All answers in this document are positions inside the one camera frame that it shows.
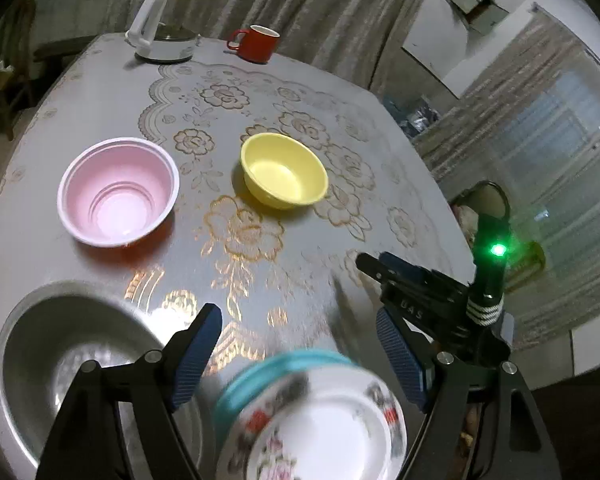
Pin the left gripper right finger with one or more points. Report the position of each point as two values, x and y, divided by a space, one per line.
511 440

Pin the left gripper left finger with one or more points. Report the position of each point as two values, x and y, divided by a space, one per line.
86 440

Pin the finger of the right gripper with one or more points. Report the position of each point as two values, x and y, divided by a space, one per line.
423 277
370 266

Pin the stainless steel bowl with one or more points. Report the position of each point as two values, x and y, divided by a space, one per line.
45 339

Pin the yellow bowl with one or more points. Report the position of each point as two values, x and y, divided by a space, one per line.
281 172

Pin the turquoise round plate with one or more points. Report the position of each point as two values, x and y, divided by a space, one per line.
249 383

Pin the large white patterned plate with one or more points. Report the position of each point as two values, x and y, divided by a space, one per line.
317 382

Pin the white oval rose dish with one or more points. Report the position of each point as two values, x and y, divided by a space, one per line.
337 437

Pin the red plastic bowl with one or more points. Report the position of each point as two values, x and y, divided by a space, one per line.
117 192

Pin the person right hand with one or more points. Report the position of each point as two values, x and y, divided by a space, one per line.
468 437

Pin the upholstered chair right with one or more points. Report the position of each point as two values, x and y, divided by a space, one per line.
485 197

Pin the right window curtain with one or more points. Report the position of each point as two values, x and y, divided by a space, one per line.
531 123

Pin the beige curtain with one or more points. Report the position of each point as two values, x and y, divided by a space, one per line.
357 40

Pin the red mug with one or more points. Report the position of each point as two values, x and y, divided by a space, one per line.
256 44

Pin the white electric kettle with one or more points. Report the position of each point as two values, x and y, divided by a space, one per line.
158 35

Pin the dark wooden bench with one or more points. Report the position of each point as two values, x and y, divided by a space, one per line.
54 52

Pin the wooden chair left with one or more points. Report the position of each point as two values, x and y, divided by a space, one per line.
15 57

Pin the wall electrical box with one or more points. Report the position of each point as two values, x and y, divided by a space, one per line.
479 16

